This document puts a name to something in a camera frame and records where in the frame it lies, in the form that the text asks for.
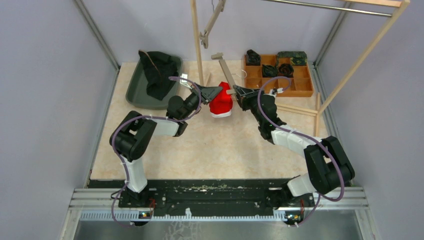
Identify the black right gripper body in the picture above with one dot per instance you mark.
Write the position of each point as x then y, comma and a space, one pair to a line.
250, 101

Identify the dark folded sock middle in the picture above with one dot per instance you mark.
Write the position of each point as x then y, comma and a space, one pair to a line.
269, 71

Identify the camouflage folded cloth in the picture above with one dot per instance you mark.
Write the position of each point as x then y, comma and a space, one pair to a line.
297, 58

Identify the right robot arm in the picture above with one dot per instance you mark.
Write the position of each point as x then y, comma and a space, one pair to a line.
328, 166

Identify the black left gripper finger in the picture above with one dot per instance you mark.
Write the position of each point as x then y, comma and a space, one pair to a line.
210, 89
210, 97

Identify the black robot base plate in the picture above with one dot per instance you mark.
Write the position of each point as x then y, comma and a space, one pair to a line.
268, 191

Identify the beige clip hanger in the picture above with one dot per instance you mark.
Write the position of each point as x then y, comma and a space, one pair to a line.
204, 35
226, 71

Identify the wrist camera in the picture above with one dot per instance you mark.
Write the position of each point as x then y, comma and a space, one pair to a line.
183, 79
276, 91

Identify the grey plastic bin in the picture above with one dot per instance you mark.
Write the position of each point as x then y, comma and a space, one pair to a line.
136, 92

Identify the dark folded sock top-left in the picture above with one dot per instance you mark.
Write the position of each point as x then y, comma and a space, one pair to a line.
252, 58

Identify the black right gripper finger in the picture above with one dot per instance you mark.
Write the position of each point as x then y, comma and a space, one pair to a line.
240, 97
242, 91

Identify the wooden compartment tray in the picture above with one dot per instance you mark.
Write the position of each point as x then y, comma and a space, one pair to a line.
299, 86

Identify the red underwear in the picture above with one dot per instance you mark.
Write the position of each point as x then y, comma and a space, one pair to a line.
221, 106

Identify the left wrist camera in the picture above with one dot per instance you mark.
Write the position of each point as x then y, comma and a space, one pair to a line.
183, 79

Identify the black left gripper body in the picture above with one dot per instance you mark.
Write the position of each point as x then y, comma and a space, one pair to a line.
194, 98

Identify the aluminium front rail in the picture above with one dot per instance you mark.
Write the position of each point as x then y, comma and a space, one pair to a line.
96, 204

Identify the black striped garment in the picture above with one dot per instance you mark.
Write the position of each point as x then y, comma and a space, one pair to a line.
158, 67

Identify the dark rolled sock right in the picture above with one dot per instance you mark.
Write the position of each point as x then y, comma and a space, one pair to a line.
286, 70

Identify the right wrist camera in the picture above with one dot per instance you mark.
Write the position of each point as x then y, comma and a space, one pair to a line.
276, 91

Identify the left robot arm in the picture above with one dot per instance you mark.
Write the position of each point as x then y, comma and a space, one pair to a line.
131, 138

